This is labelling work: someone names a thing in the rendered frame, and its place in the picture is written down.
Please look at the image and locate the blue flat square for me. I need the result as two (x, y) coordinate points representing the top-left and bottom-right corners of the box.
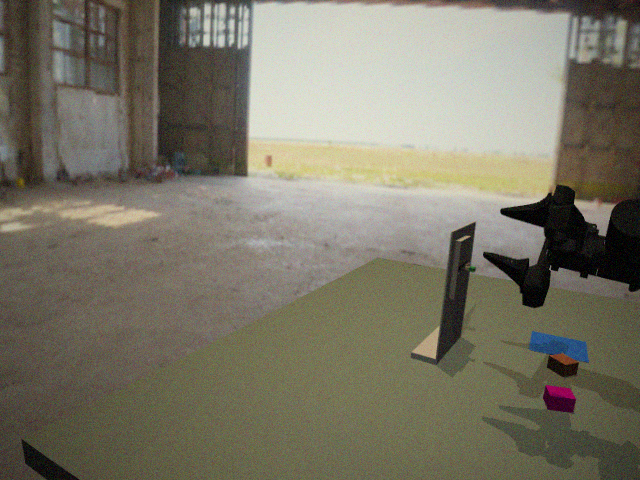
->
(528, 331), (589, 363)

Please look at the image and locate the brown block with orange top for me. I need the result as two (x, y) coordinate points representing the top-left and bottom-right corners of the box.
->
(547, 354), (579, 377)

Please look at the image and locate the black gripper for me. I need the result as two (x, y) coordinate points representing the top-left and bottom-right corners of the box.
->
(483, 184), (606, 308)

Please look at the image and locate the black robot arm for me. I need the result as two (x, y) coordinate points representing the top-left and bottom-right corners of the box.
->
(544, 199), (640, 292)

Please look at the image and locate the magenta block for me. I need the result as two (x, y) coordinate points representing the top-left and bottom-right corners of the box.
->
(543, 385), (576, 413)

